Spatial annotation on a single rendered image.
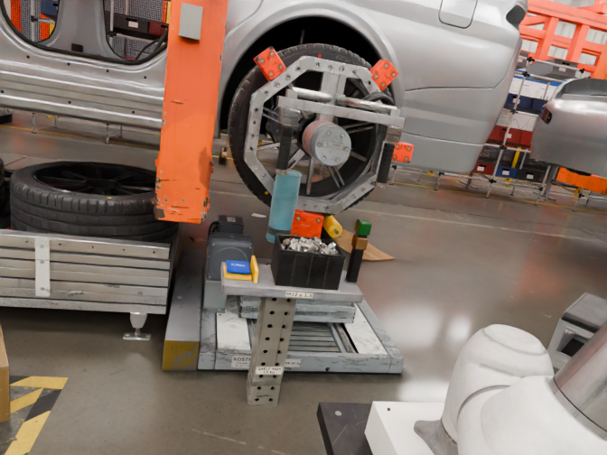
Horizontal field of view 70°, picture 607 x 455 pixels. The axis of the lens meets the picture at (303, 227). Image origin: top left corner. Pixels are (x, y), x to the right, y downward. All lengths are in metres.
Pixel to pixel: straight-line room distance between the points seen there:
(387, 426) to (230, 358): 0.80
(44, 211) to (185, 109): 0.68
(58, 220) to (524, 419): 1.58
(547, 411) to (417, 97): 1.70
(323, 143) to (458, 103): 0.97
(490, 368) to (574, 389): 0.19
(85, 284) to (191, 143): 0.65
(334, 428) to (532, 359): 0.47
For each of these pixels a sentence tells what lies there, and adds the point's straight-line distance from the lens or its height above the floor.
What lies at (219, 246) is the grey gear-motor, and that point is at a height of 0.38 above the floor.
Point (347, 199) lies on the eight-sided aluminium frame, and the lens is 1.68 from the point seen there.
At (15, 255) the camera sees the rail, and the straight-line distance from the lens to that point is 1.76.
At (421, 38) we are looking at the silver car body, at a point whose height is 1.31.
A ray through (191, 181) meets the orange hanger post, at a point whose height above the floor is 0.66.
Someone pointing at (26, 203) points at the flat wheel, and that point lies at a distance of 1.88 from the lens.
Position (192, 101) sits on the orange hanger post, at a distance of 1.43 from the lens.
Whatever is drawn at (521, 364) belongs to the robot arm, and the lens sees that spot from 0.83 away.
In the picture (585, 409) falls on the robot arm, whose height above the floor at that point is 0.70.
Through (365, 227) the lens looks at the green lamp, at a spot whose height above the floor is 0.65.
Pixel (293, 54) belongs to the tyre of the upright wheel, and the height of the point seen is 1.12.
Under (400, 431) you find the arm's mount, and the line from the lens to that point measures 1.00.
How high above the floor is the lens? 1.01
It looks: 17 degrees down
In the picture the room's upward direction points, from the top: 10 degrees clockwise
